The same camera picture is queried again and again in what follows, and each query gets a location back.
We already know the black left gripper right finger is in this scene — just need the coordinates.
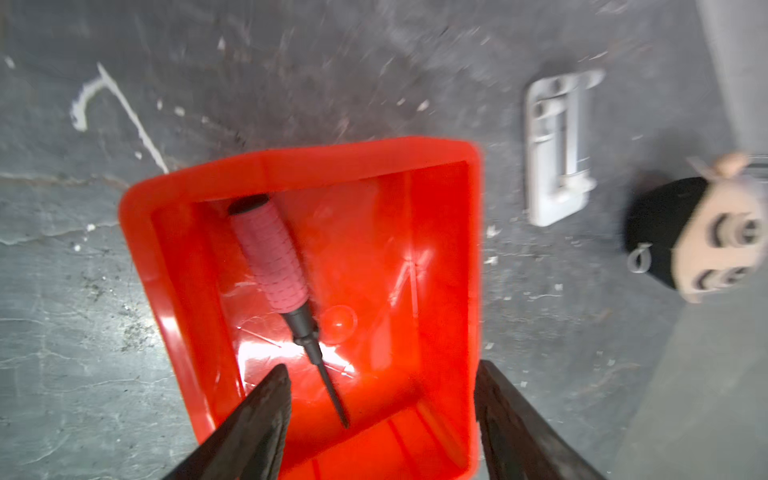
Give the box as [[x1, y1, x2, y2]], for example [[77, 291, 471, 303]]
[[474, 360, 604, 480]]

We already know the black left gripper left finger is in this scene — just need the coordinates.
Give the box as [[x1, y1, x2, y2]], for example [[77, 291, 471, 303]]
[[165, 364, 292, 479]]

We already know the red black screwdriver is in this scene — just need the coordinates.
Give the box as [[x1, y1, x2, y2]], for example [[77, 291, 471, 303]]
[[228, 194, 349, 428]]

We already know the red plastic bin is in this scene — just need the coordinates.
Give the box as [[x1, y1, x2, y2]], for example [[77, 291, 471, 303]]
[[119, 137, 483, 479]]

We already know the cartoon head plush toy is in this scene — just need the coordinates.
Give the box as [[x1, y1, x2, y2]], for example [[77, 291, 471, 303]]
[[623, 152, 767, 303]]

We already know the white plastic bracket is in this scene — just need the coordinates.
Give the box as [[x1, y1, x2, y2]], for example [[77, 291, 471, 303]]
[[524, 69, 606, 227]]

